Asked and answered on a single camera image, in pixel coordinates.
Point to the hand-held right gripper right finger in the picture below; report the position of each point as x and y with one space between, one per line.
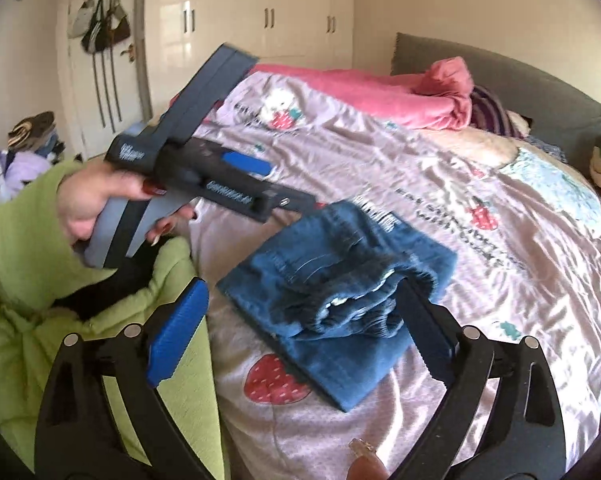
430 340

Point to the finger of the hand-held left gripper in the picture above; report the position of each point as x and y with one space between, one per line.
245 162
260 205

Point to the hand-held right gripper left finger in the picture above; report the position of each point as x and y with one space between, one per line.
175 340

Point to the blue denim pants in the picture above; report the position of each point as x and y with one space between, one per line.
300 280

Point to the person's left hand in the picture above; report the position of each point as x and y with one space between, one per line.
90 195

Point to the person's right hand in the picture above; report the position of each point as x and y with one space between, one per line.
368 465

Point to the dark cloth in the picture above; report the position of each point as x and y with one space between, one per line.
110 285

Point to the white door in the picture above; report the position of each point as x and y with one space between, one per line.
125 90

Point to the pink strawberry print bedsheet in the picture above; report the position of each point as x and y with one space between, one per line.
505 285

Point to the brown hanging bag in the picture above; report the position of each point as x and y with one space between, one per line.
119 27

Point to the striped knit hat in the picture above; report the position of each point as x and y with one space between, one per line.
33 130

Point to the black hanging bag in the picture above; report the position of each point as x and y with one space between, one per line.
96 35

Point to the coral pink blanket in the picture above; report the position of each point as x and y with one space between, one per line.
380 90

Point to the lilac garment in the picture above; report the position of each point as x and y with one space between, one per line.
23 172

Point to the person's green fleece clothing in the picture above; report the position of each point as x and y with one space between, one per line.
10 355

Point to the white hanging bag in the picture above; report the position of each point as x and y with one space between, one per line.
82 20

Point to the light blue patterned cloth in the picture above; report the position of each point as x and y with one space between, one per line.
555 185

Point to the beige pillow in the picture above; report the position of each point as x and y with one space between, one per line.
495 147

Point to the purple striped cloth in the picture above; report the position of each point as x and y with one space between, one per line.
490 110

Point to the grey-green upholstered headboard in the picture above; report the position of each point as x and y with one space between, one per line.
540 90

